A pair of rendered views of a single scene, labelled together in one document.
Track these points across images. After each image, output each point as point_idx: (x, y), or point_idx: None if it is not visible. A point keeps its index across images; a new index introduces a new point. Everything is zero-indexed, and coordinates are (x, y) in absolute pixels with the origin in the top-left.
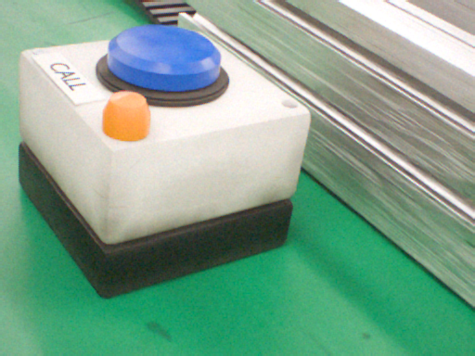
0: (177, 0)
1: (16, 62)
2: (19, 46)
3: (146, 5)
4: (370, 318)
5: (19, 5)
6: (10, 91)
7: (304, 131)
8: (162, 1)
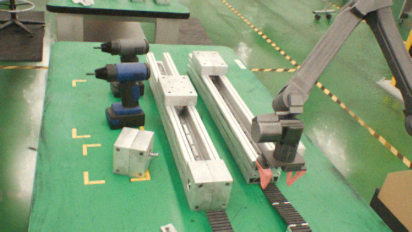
0: (275, 195)
1: (306, 186)
2: (306, 191)
3: (282, 194)
4: None
5: (309, 206)
6: (305, 180)
7: None
8: (279, 195)
